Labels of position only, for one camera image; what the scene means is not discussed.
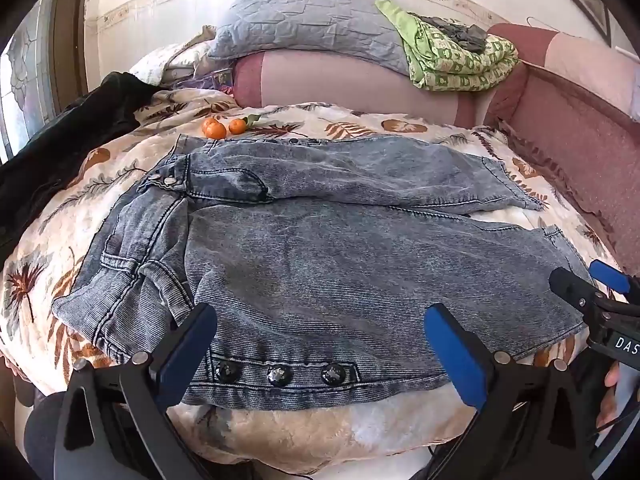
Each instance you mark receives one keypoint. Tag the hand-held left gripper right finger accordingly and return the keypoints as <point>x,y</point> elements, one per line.
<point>457,355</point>

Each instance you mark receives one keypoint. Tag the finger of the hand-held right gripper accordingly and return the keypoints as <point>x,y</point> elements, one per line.
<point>570,287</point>
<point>607,273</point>

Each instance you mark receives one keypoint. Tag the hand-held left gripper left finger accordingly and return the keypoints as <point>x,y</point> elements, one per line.
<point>187,352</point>

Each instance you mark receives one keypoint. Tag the grey washed denim pants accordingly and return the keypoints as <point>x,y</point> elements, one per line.
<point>325,260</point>

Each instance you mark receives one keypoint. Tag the person's right hand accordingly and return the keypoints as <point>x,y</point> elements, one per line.
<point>611,392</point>

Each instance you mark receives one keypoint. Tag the person's dark clothing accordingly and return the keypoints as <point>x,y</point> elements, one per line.
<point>42,435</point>

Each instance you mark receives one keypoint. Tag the leaf print fleece blanket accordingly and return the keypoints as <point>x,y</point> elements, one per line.
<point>65,220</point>

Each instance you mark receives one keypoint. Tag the orange tangerine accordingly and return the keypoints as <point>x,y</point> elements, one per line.
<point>215,130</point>
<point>237,126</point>

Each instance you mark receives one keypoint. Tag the black garment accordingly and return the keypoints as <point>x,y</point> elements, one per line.
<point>75,130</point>

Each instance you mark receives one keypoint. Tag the green printed cloth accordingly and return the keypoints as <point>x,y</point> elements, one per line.
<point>450,62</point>

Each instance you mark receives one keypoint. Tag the purple cloth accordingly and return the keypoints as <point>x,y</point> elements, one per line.
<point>220,79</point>

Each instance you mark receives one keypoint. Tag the dark grey cloth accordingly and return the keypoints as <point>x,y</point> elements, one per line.
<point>460,32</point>

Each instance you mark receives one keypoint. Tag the white pillow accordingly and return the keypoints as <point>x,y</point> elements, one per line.
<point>160,62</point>

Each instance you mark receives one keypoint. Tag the pink bolster cushion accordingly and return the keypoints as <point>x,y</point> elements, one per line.
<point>350,80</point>

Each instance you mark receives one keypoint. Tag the stained glass window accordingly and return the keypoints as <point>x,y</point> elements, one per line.
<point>25,75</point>

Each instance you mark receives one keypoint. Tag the grey quilted pillow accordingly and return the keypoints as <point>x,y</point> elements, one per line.
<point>310,20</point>

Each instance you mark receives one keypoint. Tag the framed wall picture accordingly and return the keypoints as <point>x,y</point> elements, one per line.
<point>590,5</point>

